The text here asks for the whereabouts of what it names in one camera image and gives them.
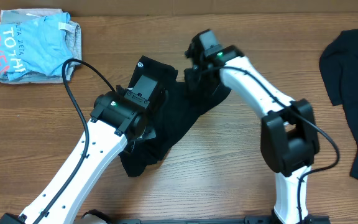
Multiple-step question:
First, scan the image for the black t-shirt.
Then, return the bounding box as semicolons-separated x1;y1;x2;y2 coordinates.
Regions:
120;55;231;177

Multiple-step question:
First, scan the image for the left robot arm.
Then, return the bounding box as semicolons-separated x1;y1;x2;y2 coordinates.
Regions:
0;75;165;223

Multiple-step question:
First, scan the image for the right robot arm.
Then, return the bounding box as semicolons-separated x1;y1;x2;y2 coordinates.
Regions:
185;29;319;223

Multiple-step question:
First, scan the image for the light blue printed t-shirt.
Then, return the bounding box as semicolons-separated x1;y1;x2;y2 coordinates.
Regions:
0;12;73;81

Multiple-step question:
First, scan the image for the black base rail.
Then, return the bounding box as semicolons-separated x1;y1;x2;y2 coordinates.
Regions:
79;210;332;224

